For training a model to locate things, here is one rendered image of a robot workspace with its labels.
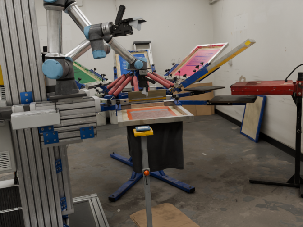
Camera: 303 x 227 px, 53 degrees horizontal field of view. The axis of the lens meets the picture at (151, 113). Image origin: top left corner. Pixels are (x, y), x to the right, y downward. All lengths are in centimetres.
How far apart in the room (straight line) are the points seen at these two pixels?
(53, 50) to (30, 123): 44
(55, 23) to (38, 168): 100
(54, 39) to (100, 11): 521
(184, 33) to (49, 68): 555
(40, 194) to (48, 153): 30
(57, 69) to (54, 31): 21
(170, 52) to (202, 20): 101
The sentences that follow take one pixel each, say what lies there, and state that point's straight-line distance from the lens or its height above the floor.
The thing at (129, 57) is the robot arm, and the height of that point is 145.
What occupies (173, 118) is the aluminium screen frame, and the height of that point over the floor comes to 98.
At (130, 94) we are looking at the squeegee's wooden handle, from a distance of 285.
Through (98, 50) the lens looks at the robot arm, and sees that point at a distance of 181.
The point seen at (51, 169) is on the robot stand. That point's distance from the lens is 232.
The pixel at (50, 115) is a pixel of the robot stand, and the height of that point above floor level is 116.
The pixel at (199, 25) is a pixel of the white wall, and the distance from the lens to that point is 728.
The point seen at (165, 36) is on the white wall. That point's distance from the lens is 710.
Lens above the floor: 147
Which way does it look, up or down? 11 degrees down
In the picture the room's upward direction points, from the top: 4 degrees counter-clockwise
